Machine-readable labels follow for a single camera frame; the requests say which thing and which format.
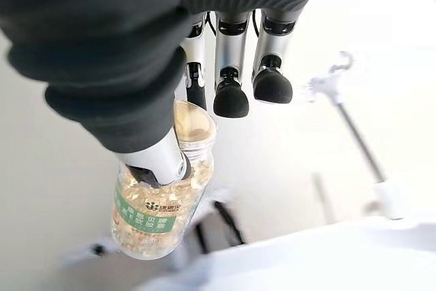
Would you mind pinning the metal infusion pole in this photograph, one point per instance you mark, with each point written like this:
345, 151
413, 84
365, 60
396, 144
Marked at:
361, 148

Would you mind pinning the clear bottle yellow capsules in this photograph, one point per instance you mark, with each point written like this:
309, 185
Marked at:
153, 223

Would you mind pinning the robot right hand black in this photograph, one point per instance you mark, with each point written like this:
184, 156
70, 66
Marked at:
102, 49

